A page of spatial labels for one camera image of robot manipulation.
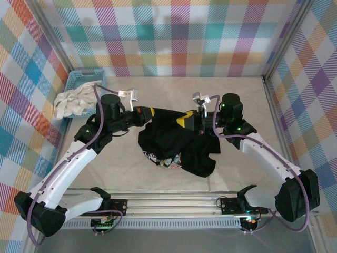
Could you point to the right controller board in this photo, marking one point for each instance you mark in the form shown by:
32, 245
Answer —
250, 222

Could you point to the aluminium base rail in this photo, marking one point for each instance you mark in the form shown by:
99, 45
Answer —
171, 204

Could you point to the crumpled white cloth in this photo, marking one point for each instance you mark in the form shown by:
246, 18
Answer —
73, 101

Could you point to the blue plastic basket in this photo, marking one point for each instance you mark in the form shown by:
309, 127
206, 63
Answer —
76, 77

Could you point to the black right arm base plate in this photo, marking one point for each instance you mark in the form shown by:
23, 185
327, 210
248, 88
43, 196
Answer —
229, 205

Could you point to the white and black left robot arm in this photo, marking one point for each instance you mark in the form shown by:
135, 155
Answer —
65, 174

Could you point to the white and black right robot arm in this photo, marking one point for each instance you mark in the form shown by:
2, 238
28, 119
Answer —
266, 158

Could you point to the black t-shirt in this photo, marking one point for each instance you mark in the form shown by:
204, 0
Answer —
171, 142

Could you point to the aluminium frame post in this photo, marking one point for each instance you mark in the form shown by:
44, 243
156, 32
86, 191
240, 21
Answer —
54, 39
288, 39

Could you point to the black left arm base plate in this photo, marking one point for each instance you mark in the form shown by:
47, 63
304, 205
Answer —
119, 206

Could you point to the controller board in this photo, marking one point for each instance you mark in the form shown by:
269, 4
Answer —
104, 225
250, 222

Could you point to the left controller board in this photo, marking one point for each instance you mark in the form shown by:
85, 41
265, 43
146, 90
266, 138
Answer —
104, 225

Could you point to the aluminium side rail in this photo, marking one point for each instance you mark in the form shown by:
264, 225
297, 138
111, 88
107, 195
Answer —
277, 121

